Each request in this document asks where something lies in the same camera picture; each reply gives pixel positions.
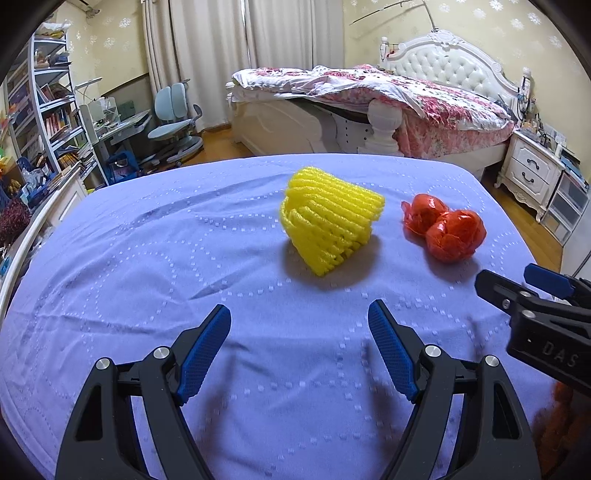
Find plastic drawer unit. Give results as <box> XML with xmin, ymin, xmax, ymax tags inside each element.
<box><xmin>541</xmin><ymin>169</ymin><xmax>590</xmax><ymax>247</ymax></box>

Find red crumpled plastic bag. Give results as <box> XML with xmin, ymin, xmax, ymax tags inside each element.
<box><xmin>401</xmin><ymin>194</ymin><xmax>487</xmax><ymax>264</ymax></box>

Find white nightstand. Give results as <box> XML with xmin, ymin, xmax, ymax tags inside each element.
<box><xmin>494</xmin><ymin>130</ymin><xmax>564</xmax><ymax>223</ymax></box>

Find pink floral quilt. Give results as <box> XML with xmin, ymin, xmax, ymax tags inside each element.
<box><xmin>228</xmin><ymin>64</ymin><xmax>514</xmax><ymax>159</ymax></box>

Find yellow foam fruit net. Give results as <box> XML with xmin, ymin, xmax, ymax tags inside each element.
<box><xmin>280</xmin><ymin>166</ymin><xmax>386</xmax><ymax>277</ymax></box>

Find purple bed sheet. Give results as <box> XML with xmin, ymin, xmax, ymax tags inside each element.
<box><xmin>1</xmin><ymin>154</ymin><xmax>553</xmax><ymax>479</ymax></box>

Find grey study desk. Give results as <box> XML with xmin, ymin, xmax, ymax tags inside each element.
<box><xmin>79</xmin><ymin>101</ymin><xmax>152</xmax><ymax>185</ymax></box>

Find white bookshelf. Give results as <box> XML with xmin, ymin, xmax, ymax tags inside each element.
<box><xmin>3</xmin><ymin>22</ymin><xmax>107</xmax><ymax>190</ymax></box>

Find blue-grey desk chair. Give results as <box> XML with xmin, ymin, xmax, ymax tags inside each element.
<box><xmin>141</xmin><ymin>80</ymin><xmax>204</xmax><ymax>167</ymax></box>

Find beige curtains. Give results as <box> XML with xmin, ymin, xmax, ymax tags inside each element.
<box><xmin>142</xmin><ymin>1</ymin><xmax>345</xmax><ymax>129</ymax></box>

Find white footboard rail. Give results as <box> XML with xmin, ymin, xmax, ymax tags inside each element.
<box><xmin>1</xmin><ymin>162</ymin><xmax>87</xmax><ymax>320</ymax></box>

